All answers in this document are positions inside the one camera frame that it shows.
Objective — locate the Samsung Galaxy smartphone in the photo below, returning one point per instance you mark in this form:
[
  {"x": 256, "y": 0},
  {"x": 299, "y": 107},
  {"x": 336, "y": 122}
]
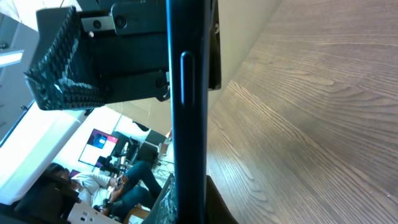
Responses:
[{"x": 189, "y": 51}]

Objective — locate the seated person in background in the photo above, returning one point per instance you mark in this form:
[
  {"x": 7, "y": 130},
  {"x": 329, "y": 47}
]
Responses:
[{"x": 137, "y": 186}]

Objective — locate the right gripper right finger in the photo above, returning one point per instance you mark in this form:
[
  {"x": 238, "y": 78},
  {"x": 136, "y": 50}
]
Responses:
[{"x": 216, "y": 211}]

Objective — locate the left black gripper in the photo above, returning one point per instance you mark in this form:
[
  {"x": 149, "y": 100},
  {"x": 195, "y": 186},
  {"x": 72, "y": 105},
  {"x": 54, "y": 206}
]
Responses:
[{"x": 130, "y": 56}]

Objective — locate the background computer monitor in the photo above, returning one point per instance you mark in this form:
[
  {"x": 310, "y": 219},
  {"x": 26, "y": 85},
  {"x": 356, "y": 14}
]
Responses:
[{"x": 99, "y": 144}]

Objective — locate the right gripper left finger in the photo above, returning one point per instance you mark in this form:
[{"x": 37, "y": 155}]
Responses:
[{"x": 164, "y": 210}]

